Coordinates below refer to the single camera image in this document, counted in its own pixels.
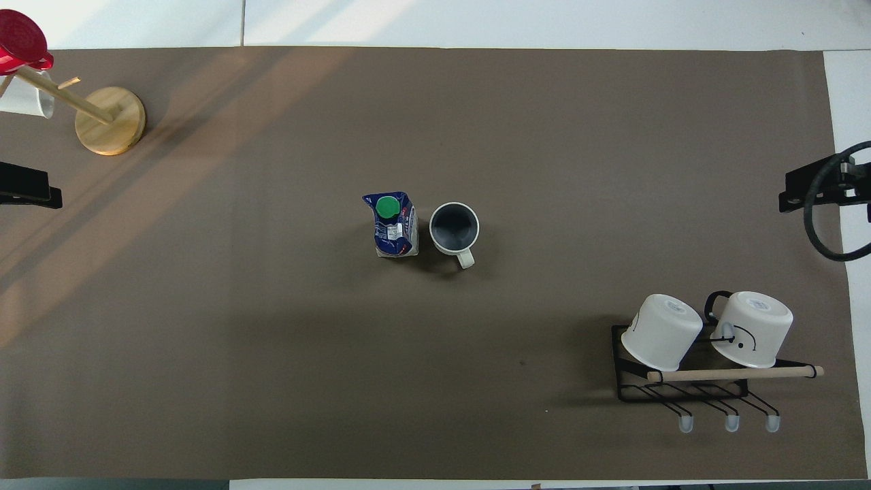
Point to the blue milk carton green cap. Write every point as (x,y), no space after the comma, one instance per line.
(395,228)

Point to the plain white cup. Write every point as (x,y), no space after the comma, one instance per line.
(661,332)

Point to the white cup with face print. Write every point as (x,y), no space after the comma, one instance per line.
(755,327)

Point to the white cup on mug tree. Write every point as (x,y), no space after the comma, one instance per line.
(27,102)

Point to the red cup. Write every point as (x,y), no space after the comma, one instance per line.
(20,41)

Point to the white mug dark inside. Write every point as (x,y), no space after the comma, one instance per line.
(454,228)

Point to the wooden mug tree stand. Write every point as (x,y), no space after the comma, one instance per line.
(110,120)

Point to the black stand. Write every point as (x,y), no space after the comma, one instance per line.
(810,187)

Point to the black left clamp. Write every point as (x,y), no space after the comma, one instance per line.
(24,185)

